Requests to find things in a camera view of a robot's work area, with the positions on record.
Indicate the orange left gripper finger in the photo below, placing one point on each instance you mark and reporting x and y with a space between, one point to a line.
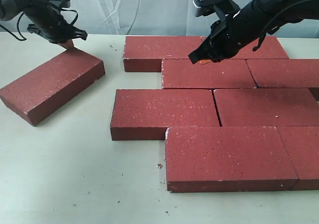
67 44

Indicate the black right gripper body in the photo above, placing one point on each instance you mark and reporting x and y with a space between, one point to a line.
228 35

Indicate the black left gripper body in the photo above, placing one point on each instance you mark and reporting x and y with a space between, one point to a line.
49 23

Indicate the red brick being placed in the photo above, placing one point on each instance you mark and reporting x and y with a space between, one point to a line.
228 74

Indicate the red brick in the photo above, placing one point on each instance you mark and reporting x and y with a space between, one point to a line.
42 91
285 73
302 145
270 49
146 114
145 53
227 159

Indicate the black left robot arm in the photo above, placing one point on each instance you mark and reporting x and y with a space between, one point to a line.
9 9

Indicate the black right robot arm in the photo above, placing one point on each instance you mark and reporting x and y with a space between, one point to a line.
268 16

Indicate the red brick second row right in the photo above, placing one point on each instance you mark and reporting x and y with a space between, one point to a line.
266 107

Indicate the white backdrop cloth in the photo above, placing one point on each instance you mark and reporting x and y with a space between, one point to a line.
139 17

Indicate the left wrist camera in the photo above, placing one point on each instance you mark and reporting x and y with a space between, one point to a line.
60 3

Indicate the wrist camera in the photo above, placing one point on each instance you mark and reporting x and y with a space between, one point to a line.
60 3
208 7

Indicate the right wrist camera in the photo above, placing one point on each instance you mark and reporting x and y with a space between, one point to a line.
208 7

